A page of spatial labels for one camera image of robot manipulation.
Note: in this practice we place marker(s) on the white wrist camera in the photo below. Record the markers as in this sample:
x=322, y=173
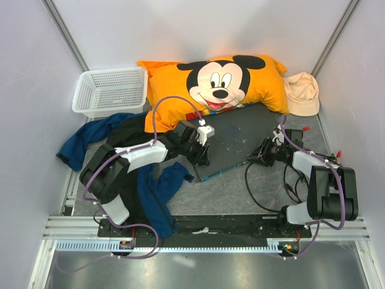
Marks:
x=278, y=138
x=205, y=132

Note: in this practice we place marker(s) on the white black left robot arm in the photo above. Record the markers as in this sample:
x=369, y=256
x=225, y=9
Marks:
x=108, y=171

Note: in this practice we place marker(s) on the aluminium frame rail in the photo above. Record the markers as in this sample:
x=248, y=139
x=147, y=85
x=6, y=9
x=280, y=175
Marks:
x=84, y=228

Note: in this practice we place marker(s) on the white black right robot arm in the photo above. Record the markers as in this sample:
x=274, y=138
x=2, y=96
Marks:
x=331, y=188

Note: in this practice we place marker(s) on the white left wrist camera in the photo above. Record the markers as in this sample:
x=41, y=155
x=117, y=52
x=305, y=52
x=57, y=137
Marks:
x=205, y=132

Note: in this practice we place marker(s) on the beige bucket hat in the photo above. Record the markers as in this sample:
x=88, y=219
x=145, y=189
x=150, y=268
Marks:
x=302, y=94

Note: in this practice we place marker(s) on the white plastic mesh basket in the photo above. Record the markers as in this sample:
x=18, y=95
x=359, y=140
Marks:
x=104, y=92

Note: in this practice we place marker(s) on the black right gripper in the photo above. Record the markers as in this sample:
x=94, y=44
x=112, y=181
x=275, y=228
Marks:
x=255, y=156

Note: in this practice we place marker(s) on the blue and black jacket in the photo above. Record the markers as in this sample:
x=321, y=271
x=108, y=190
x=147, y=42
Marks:
x=145, y=195

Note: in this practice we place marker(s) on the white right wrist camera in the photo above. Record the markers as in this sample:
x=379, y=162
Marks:
x=278, y=138

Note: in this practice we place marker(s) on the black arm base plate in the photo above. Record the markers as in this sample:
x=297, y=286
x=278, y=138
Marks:
x=248, y=229

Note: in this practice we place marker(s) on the orange Mickey Mouse pillow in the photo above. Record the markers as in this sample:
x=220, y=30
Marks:
x=184, y=91

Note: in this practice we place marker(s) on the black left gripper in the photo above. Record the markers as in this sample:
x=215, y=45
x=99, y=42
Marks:
x=201, y=158

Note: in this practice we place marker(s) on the dark grey network switch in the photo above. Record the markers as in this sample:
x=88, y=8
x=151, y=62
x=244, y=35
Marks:
x=237, y=134

